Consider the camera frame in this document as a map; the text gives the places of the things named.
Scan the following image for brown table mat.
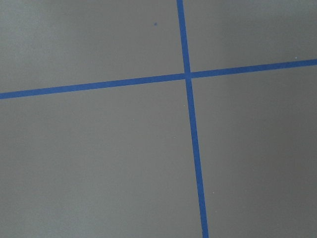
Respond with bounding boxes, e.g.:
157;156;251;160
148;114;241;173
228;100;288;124
0;0;317;238

